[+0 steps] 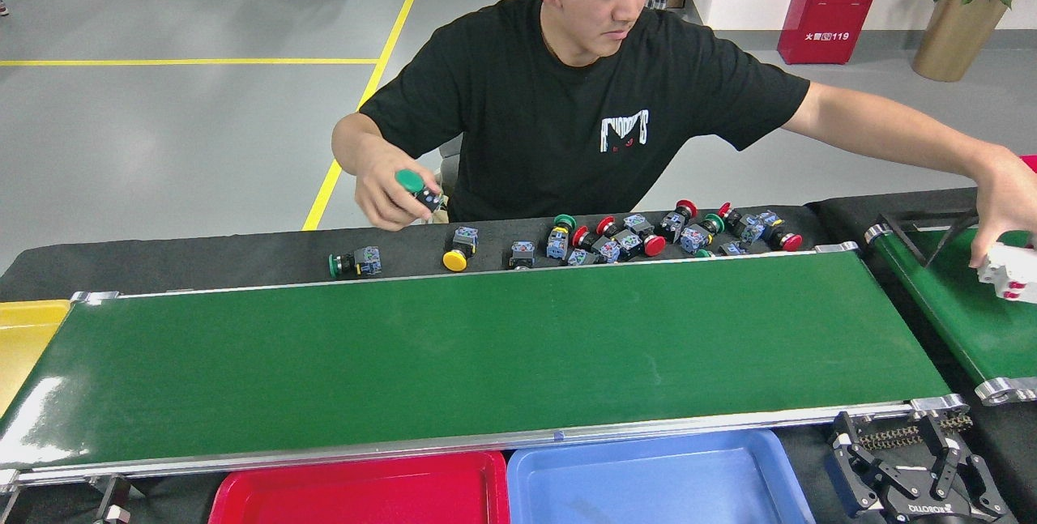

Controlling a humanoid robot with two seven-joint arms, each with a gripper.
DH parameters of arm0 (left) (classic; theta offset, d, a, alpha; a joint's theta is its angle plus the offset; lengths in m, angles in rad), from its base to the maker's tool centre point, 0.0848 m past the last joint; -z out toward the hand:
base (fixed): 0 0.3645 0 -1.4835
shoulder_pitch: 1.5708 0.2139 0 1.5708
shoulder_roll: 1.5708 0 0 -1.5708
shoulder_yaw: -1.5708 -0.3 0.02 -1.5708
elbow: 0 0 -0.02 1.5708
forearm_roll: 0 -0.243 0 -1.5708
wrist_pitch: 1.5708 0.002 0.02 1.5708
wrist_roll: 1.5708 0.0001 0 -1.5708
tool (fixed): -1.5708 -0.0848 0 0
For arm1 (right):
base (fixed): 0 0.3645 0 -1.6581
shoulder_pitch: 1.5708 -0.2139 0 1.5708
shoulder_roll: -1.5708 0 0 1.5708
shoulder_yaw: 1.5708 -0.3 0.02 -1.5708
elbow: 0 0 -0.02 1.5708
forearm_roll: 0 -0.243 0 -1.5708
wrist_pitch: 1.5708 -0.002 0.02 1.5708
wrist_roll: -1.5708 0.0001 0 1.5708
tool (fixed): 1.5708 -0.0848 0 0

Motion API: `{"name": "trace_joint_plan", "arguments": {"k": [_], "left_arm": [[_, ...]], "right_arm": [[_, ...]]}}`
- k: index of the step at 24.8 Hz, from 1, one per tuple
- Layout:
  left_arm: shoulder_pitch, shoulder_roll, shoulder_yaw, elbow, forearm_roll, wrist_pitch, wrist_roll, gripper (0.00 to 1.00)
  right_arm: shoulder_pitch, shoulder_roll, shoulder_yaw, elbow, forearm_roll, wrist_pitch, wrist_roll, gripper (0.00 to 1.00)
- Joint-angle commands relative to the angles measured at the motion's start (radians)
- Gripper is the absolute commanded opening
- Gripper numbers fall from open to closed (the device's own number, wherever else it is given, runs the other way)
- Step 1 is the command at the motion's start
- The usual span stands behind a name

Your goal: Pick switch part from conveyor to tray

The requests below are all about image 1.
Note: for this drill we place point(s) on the red fire extinguisher box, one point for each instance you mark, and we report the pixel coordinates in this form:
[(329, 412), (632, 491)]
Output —
[(834, 14)]

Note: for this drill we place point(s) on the yellow plastic bin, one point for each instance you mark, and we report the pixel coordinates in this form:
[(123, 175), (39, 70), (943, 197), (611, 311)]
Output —
[(24, 338)]

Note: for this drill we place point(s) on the potted plant in gold pot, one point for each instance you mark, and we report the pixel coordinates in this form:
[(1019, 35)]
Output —
[(960, 30)]

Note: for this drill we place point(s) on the short green conveyor belt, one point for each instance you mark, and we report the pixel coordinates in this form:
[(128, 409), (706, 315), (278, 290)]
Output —
[(956, 313)]

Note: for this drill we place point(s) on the white circuit breaker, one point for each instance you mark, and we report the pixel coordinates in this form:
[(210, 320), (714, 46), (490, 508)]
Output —
[(1009, 273)]

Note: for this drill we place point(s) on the black guide frame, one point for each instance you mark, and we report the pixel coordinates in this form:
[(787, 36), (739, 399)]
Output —
[(903, 242)]

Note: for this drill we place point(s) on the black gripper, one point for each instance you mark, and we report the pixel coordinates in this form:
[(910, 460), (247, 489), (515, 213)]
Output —
[(932, 512)]

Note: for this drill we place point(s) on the red push button switch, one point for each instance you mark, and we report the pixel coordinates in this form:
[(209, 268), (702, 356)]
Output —
[(655, 246), (638, 223), (522, 253), (608, 251), (791, 242), (752, 231), (672, 224)]

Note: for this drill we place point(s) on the red plastic tray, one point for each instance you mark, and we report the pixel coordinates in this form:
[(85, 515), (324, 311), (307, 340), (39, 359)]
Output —
[(364, 492)]

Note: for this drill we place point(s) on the blue plastic tray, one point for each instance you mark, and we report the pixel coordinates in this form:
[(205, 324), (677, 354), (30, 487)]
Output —
[(648, 483)]

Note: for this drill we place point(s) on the red plastic bin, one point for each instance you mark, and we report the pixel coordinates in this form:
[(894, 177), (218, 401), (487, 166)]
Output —
[(1029, 163)]

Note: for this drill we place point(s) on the yellow push button switch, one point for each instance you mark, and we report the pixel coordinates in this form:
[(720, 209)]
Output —
[(579, 257), (455, 260)]

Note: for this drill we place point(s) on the person's right hand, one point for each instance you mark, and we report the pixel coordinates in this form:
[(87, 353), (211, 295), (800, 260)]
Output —
[(377, 192)]

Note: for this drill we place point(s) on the person's left hand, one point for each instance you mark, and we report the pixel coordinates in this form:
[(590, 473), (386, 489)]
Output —
[(1004, 208)]

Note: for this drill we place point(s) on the long green conveyor belt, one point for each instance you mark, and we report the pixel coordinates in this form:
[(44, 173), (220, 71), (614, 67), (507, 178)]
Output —
[(486, 346)]

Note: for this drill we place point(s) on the small black table cloth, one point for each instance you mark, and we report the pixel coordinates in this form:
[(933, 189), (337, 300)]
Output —
[(842, 212)]

